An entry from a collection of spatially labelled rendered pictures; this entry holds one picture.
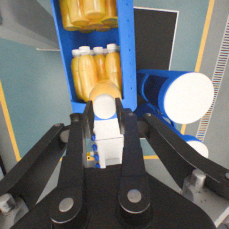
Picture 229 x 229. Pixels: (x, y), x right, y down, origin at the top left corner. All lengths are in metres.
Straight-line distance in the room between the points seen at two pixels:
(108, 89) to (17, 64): 1.74
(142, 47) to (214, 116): 1.53
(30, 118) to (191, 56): 2.24
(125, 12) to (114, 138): 0.65
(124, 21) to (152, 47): 1.15
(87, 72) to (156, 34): 1.23
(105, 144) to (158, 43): 1.22
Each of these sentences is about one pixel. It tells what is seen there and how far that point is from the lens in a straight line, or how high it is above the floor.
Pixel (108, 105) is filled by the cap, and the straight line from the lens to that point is 0.21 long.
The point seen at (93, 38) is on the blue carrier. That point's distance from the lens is 0.71.
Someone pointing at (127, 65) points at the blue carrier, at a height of 1.20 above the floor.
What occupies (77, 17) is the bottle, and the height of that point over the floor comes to 1.15.
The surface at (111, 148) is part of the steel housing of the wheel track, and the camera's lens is 0.89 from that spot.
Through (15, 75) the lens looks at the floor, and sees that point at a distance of 1.96.
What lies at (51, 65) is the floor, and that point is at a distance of 1.76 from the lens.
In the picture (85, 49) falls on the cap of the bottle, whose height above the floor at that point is 1.13.
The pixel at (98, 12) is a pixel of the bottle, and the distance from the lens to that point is 0.49.
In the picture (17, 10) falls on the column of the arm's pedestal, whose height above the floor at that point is 0.82.
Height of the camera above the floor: 1.65
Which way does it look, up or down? 69 degrees down
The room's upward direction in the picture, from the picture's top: 167 degrees clockwise
